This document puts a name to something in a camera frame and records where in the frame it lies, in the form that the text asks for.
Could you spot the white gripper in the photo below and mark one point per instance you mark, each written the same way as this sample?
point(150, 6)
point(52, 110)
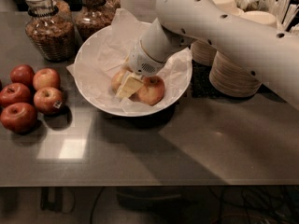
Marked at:
point(142, 62)

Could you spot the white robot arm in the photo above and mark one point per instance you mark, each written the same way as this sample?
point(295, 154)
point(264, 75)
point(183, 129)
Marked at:
point(268, 54)

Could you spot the white bowl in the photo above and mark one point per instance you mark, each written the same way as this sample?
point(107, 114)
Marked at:
point(90, 75)

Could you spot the pale red apple back right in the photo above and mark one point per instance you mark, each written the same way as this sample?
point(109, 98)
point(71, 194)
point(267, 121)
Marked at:
point(46, 77)

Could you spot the red apple with sticker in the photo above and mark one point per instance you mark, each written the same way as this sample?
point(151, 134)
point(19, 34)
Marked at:
point(49, 100)

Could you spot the red apple back left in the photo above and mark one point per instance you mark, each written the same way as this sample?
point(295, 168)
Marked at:
point(22, 73)

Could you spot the dark red apple middle left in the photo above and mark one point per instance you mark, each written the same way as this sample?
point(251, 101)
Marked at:
point(15, 93)

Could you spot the dark red apple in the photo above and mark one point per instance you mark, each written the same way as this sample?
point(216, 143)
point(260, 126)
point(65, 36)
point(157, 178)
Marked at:
point(15, 93)
point(19, 117)

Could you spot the dark red apple front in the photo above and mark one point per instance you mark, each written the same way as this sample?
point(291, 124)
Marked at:
point(19, 117)

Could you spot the white paper liner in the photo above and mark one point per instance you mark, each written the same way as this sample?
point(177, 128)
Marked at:
point(102, 53)

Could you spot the left stack of paper bowls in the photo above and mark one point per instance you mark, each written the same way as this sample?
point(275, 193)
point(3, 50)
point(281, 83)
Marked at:
point(201, 51)

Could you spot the stack of paper bowls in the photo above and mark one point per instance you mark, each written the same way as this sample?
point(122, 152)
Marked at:
point(230, 78)
point(201, 51)

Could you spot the white napkin dispenser box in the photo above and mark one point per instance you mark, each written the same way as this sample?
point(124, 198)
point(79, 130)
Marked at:
point(137, 0)

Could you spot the rear glass granola jar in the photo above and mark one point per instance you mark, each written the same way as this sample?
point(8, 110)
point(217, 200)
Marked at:
point(95, 15)

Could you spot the glass granola jar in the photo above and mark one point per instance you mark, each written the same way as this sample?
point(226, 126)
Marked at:
point(95, 15)
point(52, 32)

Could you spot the right stack of paper bowls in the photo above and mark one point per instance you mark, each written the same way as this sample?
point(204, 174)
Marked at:
point(230, 78)

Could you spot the front glass granola jar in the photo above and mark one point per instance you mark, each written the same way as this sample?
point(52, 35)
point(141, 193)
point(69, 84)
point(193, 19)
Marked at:
point(52, 32)

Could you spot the white plastic cutlery bundle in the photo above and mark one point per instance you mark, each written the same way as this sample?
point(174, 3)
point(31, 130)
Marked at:
point(285, 11)

